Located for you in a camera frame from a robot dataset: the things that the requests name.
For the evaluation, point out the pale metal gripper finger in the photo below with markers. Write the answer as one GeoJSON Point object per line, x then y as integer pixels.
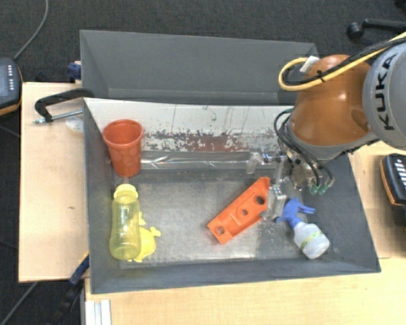
{"type": "Point", "coordinates": [253, 162]}
{"type": "Point", "coordinates": [274, 203]}

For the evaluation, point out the orange flat block with holes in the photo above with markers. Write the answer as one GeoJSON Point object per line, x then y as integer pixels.
{"type": "Point", "coordinates": [238, 215]}

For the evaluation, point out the white spray bottle blue head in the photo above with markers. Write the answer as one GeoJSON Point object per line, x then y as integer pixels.
{"type": "Point", "coordinates": [309, 237]}

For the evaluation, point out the grey metal bin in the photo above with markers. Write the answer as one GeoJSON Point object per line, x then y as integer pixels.
{"type": "Point", "coordinates": [189, 215]}

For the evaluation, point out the yellow toy animal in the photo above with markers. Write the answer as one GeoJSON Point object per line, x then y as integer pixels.
{"type": "Point", "coordinates": [148, 240]}

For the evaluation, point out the orange plastic cup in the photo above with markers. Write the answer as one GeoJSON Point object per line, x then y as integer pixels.
{"type": "Point", "coordinates": [123, 147]}

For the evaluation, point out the clear yellow plastic bottle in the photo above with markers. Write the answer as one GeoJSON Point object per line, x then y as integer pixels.
{"type": "Point", "coordinates": [124, 225]}

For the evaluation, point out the pale wood board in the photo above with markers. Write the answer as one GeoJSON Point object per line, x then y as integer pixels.
{"type": "Point", "coordinates": [50, 188]}

